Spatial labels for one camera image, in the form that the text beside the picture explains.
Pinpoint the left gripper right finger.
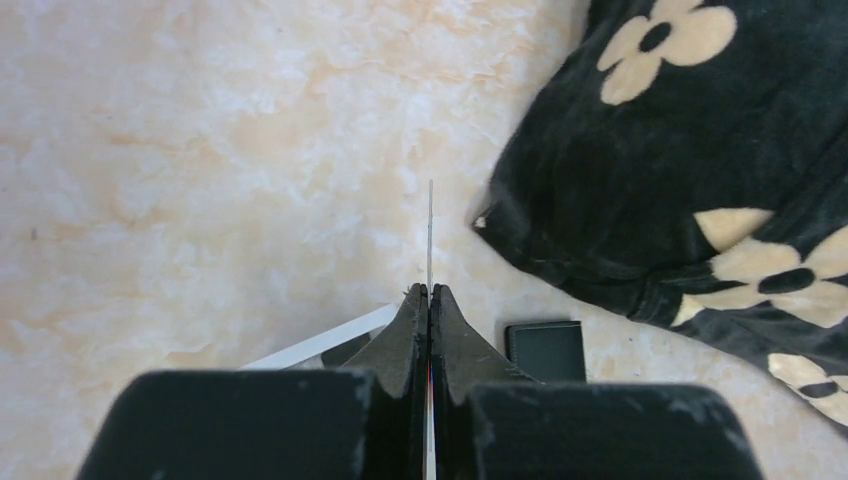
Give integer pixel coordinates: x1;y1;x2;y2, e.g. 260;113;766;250
430;285;761;479

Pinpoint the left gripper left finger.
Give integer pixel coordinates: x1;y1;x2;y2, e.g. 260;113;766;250
78;283;429;479

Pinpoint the white plastic card tray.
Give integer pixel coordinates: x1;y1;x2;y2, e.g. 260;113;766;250
241;304;398;370

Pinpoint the black floral plush blanket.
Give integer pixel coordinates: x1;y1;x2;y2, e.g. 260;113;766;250
473;1;847;432

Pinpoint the black leather card holder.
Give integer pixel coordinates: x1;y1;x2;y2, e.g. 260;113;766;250
504;320;587;383

